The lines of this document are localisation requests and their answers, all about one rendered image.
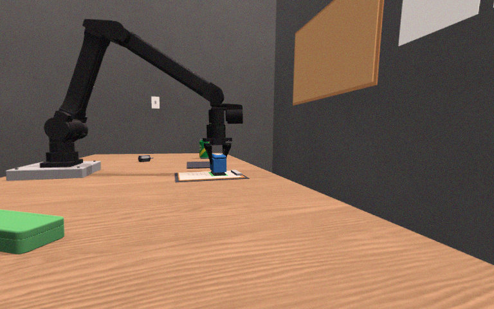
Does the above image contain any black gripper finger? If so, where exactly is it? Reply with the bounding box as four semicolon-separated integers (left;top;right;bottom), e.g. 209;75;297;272
223;145;231;157
204;145;212;165

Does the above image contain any green drink can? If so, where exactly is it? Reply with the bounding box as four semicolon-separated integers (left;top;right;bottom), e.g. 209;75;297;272
199;139;209;159

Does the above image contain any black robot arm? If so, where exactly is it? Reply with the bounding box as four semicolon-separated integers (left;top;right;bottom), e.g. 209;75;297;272
40;19;242;168

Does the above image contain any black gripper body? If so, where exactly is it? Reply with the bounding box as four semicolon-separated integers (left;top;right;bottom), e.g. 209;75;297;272
203;123;232;145

